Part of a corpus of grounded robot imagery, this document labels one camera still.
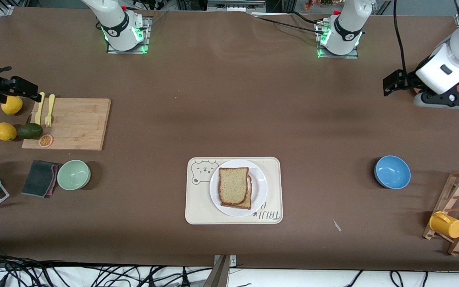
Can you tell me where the white round plate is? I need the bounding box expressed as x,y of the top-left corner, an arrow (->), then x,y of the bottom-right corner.
210,159 -> 268,217

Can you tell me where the plain bread slice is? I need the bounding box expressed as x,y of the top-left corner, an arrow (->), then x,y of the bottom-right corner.
218,167 -> 250,206

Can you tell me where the yellow lemon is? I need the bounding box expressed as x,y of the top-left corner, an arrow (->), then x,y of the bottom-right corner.
1,96 -> 24,116
0,122 -> 18,142

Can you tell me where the yellow plastic knife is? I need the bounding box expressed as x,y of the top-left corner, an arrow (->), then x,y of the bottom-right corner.
35,92 -> 45,126

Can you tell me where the yellow plastic fork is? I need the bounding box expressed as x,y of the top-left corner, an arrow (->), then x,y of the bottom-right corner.
45,94 -> 55,128

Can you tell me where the dark green avocado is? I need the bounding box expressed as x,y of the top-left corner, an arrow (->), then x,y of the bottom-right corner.
17,123 -> 43,140

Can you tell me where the wooden cutting board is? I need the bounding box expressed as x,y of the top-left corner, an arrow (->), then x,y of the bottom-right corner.
22,98 -> 112,151

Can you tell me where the blue bowl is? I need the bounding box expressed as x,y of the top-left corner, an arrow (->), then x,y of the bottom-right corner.
374,155 -> 412,190

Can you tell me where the grey folded cloth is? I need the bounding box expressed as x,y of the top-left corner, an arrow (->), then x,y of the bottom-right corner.
21,160 -> 62,199

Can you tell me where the light green bowl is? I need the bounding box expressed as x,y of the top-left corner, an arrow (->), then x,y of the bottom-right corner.
57,159 -> 92,191

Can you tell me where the wooden cup rack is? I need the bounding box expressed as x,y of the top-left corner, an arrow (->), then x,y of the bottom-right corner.
422,168 -> 459,256

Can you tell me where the yellow mug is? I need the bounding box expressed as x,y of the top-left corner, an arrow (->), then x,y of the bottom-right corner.
429,211 -> 459,239

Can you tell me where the bread slice under egg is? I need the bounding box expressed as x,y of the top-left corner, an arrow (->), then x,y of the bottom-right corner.
221,175 -> 253,210

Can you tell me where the beige bear print tray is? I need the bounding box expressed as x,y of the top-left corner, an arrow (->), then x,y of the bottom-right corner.
185,157 -> 284,225

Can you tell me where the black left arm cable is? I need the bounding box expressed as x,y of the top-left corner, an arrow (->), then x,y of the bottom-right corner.
393,0 -> 410,75

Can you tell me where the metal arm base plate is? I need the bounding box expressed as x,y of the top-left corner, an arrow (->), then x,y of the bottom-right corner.
316,20 -> 359,59
107,16 -> 151,54

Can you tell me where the black table cable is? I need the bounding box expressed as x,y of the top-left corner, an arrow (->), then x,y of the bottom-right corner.
251,12 -> 322,33

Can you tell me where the black floor cable bundle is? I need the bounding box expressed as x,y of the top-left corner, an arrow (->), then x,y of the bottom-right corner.
0,246 -> 214,287

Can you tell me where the metal frame beam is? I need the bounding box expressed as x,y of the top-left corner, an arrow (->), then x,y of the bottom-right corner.
207,0 -> 268,12

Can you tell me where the grey metal bracket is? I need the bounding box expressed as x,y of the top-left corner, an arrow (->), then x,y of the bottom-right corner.
204,254 -> 237,287

